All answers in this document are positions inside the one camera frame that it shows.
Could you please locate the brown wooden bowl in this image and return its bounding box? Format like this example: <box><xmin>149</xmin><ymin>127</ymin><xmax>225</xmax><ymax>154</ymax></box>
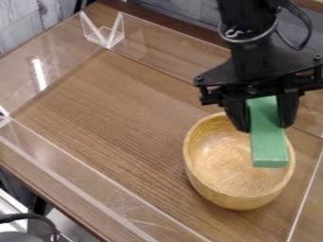
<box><xmin>184</xmin><ymin>112</ymin><xmax>296</xmax><ymax>211</ymax></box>

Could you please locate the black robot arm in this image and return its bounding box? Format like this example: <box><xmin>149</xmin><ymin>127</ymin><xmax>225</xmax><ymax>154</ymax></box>
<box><xmin>194</xmin><ymin>0</ymin><xmax>323</xmax><ymax>132</ymax></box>

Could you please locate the clear acrylic corner bracket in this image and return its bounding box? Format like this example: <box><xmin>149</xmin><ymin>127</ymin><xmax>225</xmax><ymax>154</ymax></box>
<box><xmin>81</xmin><ymin>11</ymin><xmax>126</xmax><ymax>49</ymax></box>

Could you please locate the black cable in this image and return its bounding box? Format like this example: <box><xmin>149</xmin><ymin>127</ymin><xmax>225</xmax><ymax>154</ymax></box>
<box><xmin>0</xmin><ymin>213</ymin><xmax>61</xmax><ymax>242</ymax></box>

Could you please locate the clear acrylic tray wall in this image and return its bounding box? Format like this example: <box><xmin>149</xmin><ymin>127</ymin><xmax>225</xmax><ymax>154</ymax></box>
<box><xmin>0</xmin><ymin>4</ymin><xmax>323</xmax><ymax>242</ymax></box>

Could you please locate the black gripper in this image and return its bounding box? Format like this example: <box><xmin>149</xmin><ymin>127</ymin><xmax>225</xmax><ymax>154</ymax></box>
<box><xmin>194</xmin><ymin>37</ymin><xmax>323</xmax><ymax>133</ymax></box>

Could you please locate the green rectangular block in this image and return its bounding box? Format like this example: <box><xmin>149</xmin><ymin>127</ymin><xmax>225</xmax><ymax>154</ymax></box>
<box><xmin>248</xmin><ymin>96</ymin><xmax>289</xmax><ymax>168</ymax></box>

